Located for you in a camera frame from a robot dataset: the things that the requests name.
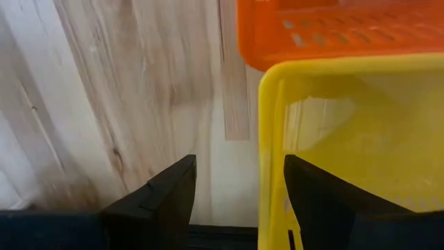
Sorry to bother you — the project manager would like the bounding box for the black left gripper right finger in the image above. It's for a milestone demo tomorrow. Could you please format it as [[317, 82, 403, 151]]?
[[283, 154, 444, 250]]

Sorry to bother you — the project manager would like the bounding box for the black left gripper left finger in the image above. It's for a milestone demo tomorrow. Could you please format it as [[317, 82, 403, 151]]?
[[0, 154, 198, 250]]

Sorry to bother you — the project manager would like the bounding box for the yellow plastic slotted basket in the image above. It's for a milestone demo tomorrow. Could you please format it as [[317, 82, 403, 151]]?
[[257, 53, 444, 250]]

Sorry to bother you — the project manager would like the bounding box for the orange plastic slotted basket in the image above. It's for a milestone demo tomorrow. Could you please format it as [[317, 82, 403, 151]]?
[[235, 0, 444, 72]]

